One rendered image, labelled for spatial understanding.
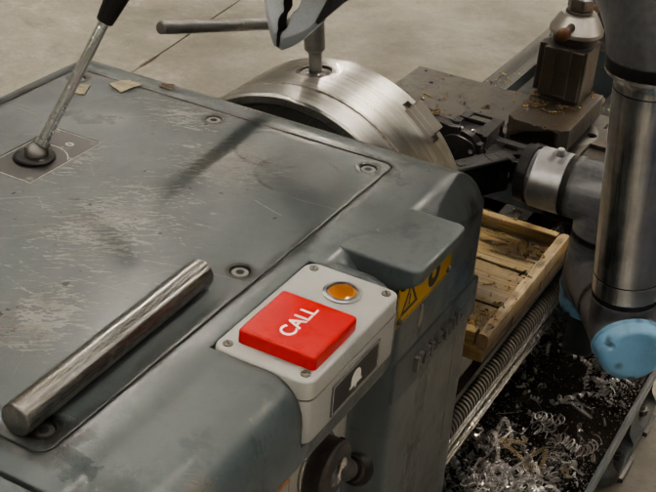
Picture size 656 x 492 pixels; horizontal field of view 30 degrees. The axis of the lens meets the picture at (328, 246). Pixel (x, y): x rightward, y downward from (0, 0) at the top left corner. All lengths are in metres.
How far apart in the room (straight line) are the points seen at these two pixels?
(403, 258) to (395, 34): 4.04
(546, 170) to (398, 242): 0.52
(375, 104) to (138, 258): 0.42
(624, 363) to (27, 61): 3.44
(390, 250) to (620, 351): 0.48
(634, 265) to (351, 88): 0.35
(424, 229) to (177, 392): 0.29
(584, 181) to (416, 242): 0.52
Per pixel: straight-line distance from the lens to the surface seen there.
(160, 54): 4.63
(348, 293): 0.88
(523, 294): 1.58
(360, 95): 1.26
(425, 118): 1.33
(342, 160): 1.07
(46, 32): 4.82
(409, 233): 0.97
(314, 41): 1.28
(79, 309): 0.86
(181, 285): 0.85
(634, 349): 1.37
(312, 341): 0.81
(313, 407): 0.81
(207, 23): 1.13
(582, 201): 1.45
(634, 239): 1.31
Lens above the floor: 1.73
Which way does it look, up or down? 30 degrees down
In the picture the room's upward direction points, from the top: 5 degrees clockwise
